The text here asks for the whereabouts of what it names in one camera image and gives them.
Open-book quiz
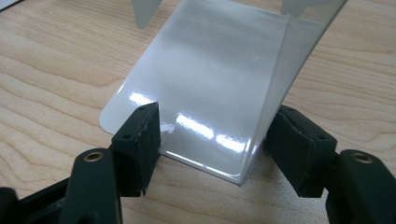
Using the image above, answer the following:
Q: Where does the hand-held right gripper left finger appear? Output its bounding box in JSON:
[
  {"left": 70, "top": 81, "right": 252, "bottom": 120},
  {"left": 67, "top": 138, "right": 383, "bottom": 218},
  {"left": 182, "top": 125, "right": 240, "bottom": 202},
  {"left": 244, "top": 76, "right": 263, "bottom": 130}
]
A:
[{"left": 110, "top": 102, "right": 163, "bottom": 198}]

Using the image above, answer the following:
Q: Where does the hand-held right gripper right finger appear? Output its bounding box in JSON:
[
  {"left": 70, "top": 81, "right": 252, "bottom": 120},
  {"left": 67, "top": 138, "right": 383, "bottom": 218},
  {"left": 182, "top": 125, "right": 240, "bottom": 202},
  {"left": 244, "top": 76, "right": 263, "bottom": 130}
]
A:
[{"left": 263, "top": 105, "right": 338, "bottom": 199}]

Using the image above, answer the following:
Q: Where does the expandable grey metal book stand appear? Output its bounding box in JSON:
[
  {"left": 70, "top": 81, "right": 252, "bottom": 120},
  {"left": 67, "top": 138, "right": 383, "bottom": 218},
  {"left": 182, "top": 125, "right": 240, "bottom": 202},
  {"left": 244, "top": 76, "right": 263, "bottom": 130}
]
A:
[{"left": 98, "top": 0, "right": 348, "bottom": 187}]

